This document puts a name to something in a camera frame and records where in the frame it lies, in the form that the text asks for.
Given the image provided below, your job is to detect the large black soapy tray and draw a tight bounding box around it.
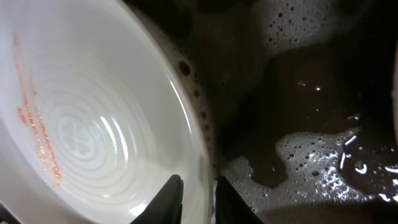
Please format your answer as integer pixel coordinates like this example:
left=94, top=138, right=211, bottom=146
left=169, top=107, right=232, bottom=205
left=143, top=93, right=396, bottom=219
left=127, top=1, right=397, bottom=223

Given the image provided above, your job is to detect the white plate with sauce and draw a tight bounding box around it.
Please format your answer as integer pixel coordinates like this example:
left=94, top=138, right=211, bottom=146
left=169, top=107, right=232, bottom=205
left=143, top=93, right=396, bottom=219
left=1, top=0, right=213, bottom=223

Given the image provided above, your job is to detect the pinkish white plate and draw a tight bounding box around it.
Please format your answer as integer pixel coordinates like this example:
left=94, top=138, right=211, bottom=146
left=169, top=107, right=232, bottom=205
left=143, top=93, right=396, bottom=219
left=392, top=49, right=398, bottom=139

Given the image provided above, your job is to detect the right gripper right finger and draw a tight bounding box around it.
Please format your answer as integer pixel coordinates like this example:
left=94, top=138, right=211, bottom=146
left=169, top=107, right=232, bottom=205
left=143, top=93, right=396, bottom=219
left=215, top=176, right=264, bottom=224

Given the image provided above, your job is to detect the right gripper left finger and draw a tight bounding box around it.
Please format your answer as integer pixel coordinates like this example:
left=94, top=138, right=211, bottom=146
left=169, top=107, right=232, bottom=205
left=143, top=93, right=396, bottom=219
left=131, top=174, right=183, bottom=224

